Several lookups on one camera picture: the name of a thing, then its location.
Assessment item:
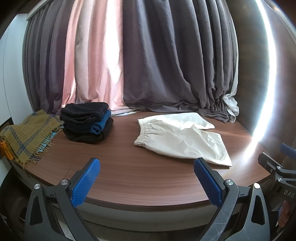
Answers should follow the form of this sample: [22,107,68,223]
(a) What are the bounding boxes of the orange object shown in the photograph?
[0,141,14,161]

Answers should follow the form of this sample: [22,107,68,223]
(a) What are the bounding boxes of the black folded garment top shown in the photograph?
[60,102,109,124]

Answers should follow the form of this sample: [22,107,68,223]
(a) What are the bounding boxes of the grey curtain right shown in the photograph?
[122,1,238,123]

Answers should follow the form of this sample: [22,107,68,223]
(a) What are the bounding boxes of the grey curtain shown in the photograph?
[23,0,74,114]
[122,1,238,123]

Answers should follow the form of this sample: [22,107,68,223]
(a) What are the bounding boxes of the white sheer curtain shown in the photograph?
[223,61,239,123]

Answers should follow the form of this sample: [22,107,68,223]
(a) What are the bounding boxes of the person's right hand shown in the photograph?
[278,200,290,228]

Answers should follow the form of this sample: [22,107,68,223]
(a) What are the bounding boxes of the blue folded garment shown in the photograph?
[90,109,111,135]

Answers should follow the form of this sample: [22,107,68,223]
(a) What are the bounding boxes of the pink curtain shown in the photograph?
[62,1,134,116]

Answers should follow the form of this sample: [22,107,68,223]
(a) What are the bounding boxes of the cream white shorts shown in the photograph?
[134,113,232,167]

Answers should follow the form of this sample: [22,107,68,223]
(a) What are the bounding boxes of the grey curtain left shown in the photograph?
[23,0,74,114]

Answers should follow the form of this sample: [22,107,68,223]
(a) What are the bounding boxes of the mustard plaid scarf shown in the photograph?
[1,110,63,166]

